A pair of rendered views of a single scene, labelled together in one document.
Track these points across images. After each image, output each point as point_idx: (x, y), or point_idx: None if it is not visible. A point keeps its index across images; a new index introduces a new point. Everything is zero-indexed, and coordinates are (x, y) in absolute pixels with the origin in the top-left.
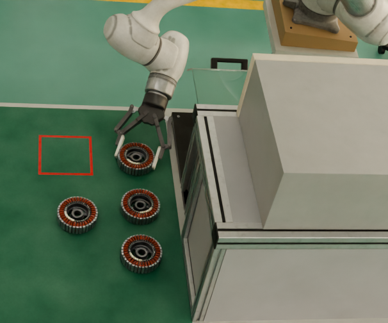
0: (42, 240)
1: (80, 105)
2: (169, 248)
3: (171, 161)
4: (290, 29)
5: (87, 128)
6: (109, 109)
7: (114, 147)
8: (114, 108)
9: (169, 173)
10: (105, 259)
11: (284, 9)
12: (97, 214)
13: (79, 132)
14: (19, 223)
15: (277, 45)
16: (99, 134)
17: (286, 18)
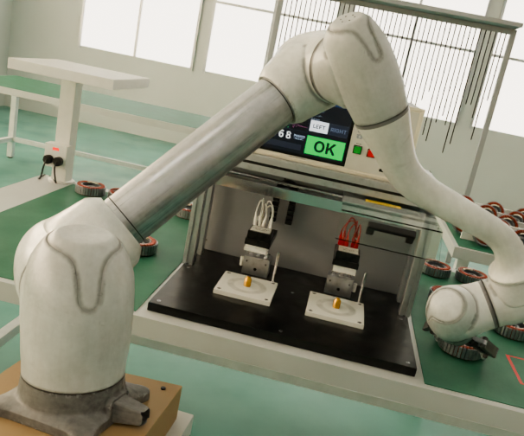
0: None
1: None
2: (419, 299)
3: (414, 343)
4: (167, 387)
5: None
6: (505, 404)
7: (488, 368)
8: (497, 404)
9: (418, 334)
10: None
11: (147, 419)
12: None
13: None
14: None
15: (183, 420)
16: (510, 383)
17: (157, 404)
